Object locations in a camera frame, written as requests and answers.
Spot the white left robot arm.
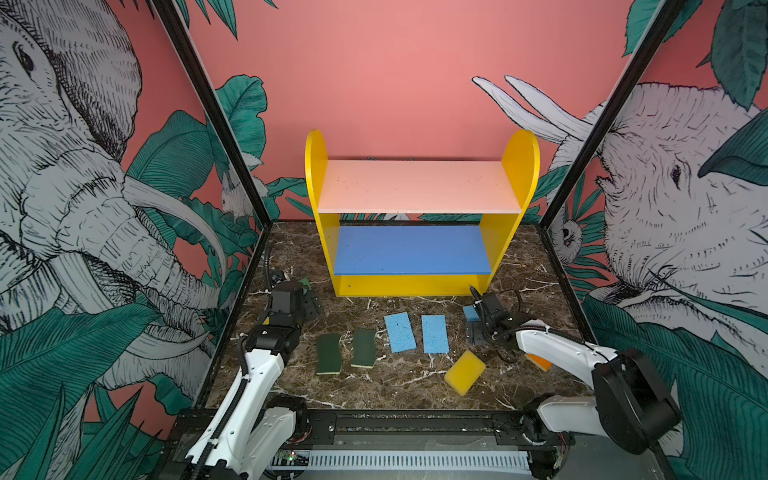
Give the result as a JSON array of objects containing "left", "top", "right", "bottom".
[{"left": 180, "top": 280, "right": 320, "bottom": 479}]

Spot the dark green sponge right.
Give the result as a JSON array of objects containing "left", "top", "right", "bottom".
[{"left": 350, "top": 329, "right": 377, "bottom": 369}]

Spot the yellow pink blue shelf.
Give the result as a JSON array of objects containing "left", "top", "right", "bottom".
[{"left": 305, "top": 130, "right": 540, "bottom": 297}]

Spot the black left frame post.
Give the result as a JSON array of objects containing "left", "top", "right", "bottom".
[{"left": 151, "top": 0, "right": 272, "bottom": 228}]

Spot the black frame post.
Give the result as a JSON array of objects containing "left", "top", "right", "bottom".
[
  {"left": 538, "top": 0, "right": 688, "bottom": 229},
  {"left": 151, "top": 0, "right": 272, "bottom": 228}
]

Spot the white vent strip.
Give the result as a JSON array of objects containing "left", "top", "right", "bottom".
[{"left": 268, "top": 450, "right": 531, "bottom": 474}]

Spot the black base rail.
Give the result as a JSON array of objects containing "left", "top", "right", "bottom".
[{"left": 161, "top": 407, "right": 655, "bottom": 480}]

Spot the dark green sponge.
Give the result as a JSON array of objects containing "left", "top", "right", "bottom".
[
  {"left": 316, "top": 333, "right": 342, "bottom": 375},
  {"left": 350, "top": 329, "right": 377, "bottom": 369}
]

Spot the dark green sponge left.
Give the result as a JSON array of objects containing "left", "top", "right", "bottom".
[{"left": 316, "top": 333, "right": 342, "bottom": 375}]

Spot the blue sponge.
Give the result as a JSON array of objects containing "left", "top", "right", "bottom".
[
  {"left": 385, "top": 312, "right": 416, "bottom": 353},
  {"left": 421, "top": 315, "right": 450, "bottom": 354},
  {"left": 462, "top": 305, "right": 481, "bottom": 323}
]

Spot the black right frame post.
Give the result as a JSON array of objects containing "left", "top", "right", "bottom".
[{"left": 538, "top": 0, "right": 688, "bottom": 229}]

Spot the orange yellow sponge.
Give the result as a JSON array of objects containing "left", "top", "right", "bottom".
[{"left": 525, "top": 354, "right": 552, "bottom": 372}]

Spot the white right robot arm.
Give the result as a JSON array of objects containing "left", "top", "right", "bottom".
[{"left": 470, "top": 287, "right": 682, "bottom": 455}]

